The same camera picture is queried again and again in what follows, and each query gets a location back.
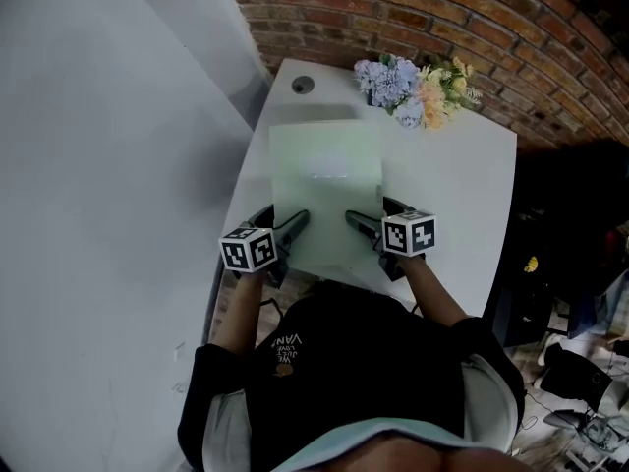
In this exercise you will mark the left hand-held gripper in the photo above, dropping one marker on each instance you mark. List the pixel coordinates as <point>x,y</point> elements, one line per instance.
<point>245,253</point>

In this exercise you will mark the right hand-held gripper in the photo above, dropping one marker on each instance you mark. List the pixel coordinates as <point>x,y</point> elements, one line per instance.
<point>410,234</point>

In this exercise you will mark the pale green cutting mat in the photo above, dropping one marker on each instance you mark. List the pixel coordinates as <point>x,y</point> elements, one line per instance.
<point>324,165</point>

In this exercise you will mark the person's right forearm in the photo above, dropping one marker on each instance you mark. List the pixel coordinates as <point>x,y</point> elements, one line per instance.
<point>432,293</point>

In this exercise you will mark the person's left forearm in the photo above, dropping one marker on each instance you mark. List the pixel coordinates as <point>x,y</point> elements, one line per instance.
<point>238,312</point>

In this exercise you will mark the white desk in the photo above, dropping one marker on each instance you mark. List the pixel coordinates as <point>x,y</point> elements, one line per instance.
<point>452,185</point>

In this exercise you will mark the artificial flower bouquet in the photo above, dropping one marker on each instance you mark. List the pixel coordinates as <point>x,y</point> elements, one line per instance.
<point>408,91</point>

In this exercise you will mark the person's black shirt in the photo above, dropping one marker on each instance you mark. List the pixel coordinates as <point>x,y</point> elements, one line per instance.
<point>363,362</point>

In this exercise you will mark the white sneaker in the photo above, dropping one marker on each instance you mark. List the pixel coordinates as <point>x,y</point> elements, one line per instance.
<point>549,349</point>

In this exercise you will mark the blue bag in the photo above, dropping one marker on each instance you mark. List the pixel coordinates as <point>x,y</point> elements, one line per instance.
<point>599,308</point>

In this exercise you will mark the black bag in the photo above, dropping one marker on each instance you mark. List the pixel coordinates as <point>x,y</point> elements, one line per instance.
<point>575,376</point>

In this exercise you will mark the white wall socket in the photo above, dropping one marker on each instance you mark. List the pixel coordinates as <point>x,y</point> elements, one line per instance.
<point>180,352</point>
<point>180,387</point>

